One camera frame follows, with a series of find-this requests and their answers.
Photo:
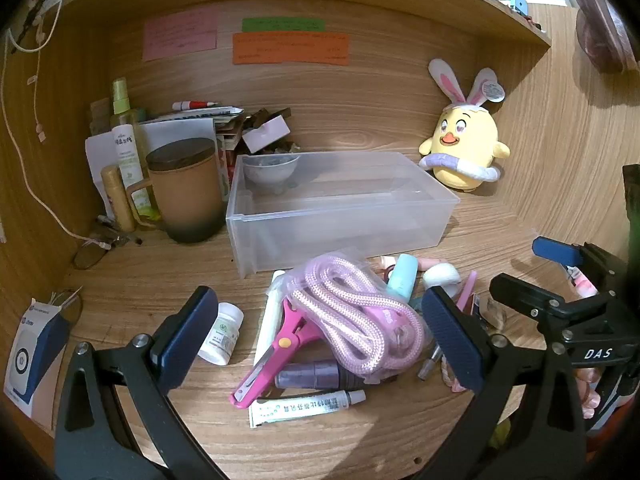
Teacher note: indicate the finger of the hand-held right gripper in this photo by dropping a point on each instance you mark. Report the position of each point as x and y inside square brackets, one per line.
[552, 250]
[520, 297]

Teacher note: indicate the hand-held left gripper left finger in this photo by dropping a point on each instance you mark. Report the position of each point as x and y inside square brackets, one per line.
[187, 335]

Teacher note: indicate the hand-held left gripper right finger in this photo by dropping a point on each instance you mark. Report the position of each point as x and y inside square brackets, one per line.
[450, 340]

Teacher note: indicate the white pill bottle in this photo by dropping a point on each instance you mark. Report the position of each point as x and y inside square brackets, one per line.
[222, 332]

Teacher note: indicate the small white round item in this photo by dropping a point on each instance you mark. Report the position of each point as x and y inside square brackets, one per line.
[441, 276]

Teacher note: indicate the long white tube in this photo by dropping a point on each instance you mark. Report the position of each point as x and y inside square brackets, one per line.
[270, 310]

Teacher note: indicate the pink scissors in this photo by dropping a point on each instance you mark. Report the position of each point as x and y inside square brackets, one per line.
[280, 345]

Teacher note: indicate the purple bottle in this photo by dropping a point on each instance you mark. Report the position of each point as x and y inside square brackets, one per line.
[310, 375]

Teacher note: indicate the white ointment tube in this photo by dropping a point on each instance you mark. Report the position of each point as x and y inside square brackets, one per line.
[300, 407]

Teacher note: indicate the clear plastic drawer box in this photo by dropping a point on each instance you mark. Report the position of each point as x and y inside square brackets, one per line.
[340, 220]

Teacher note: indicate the person's right hand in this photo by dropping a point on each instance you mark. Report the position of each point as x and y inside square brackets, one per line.
[587, 390]

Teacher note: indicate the small silver lip gloss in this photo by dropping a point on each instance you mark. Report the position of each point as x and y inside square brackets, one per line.
[429, 362]

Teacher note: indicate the mint green tube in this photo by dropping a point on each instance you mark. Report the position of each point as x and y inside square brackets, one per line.
[402, 277]

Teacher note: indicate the pink tube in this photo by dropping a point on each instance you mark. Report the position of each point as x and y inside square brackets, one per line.
[430, 261]

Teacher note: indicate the eyeglasses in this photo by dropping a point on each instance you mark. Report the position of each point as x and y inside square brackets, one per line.
[90, 257]

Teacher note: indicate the yellow chick plush toy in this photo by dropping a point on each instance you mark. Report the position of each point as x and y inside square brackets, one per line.
[467, 145]

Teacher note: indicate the brown mug with lid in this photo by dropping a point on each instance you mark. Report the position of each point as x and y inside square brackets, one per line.
[187, 195]

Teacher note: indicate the gold bottle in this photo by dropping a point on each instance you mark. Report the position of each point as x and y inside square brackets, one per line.
[117, 200]

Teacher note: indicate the blue and white carton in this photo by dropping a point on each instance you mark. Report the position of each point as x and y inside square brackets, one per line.
[35, 360]

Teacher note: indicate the green spray bottle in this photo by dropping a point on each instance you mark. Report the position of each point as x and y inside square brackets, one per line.
[125, 145]

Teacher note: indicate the white papers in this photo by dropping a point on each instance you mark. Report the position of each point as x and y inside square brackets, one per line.
[175, 130]

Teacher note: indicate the pink and white small box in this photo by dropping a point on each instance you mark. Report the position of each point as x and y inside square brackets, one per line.
[267, 135]

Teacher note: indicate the brown round object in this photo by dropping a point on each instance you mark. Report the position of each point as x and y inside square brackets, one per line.
[600, 30]

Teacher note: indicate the red and white marker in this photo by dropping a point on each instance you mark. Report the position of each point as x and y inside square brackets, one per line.
[195, 105]

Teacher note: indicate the pink paper note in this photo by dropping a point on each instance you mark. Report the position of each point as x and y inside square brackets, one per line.
[180, 35]

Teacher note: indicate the orange paper note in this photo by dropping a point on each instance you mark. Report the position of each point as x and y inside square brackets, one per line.
[290, 49]

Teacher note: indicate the green paper note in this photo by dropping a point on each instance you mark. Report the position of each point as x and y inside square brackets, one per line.
[282, 25]

